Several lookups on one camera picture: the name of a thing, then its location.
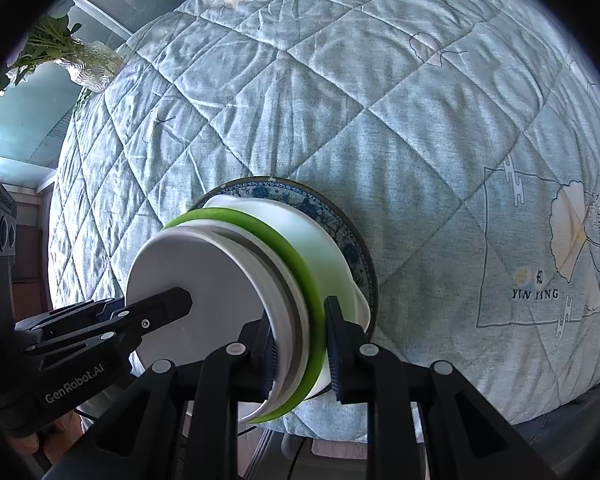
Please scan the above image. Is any glass vase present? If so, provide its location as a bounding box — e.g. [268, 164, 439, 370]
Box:
[62, 40, 123, 93]

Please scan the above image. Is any green bowl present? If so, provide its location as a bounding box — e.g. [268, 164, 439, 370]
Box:
[161, 210, 328, 425]

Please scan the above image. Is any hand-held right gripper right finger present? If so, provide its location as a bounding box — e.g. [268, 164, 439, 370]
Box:
[323, 296, 571, 480]

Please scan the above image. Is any blue patterned plate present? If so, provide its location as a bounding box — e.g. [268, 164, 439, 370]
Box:
[192, 177, 379, 341]

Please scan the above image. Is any pink and white flower bouquet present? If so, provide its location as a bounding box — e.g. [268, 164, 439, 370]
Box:
[0, 15, 83, 96]

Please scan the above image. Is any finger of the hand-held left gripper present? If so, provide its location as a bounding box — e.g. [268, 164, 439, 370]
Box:
[14, 287, 194, 362]

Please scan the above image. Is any person's left hand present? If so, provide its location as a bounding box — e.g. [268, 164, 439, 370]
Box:
[2, 407, 87, 458]

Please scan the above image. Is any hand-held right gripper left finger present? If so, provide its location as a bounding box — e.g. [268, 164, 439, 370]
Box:
[42, 310, 281, 480]

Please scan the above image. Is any white handled plate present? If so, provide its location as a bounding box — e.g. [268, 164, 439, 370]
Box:
[330, 260, 372, 341]
[202, 195, 353, 396]

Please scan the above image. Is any white bowl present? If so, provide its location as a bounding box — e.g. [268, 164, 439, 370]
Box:
[215, 232, 312, 415]
[126, 232, 287, 392]

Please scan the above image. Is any teal quilted blanket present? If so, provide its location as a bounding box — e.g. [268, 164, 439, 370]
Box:
[47, 0, 600, 443]

